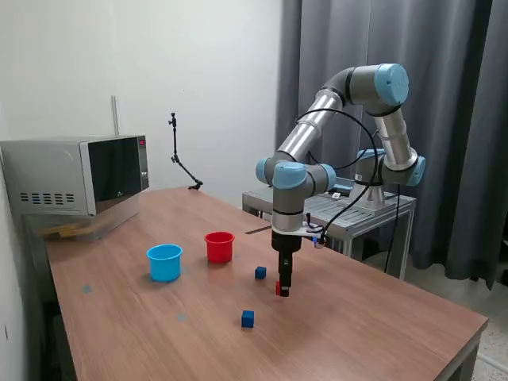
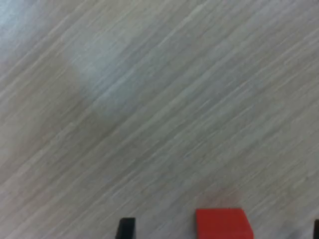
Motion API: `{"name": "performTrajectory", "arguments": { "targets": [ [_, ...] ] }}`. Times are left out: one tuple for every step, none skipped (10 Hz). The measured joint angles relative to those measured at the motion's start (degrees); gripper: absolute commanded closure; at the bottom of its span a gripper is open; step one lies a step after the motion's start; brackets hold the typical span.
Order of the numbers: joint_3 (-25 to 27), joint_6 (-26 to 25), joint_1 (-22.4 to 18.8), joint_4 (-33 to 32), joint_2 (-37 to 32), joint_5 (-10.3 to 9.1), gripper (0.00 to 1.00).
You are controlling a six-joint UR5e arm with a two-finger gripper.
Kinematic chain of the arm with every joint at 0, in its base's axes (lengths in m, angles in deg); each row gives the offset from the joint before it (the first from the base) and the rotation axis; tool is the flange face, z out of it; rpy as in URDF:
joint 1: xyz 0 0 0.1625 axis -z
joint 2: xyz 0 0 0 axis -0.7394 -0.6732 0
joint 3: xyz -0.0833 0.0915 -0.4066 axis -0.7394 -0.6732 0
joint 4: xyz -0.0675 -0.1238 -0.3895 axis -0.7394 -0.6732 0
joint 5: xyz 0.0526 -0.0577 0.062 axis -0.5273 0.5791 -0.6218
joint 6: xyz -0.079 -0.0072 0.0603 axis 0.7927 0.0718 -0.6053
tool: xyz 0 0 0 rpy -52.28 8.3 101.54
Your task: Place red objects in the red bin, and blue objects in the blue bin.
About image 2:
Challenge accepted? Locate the red cube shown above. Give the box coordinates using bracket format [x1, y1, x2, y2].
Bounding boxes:
[195, 208, 255, 239]

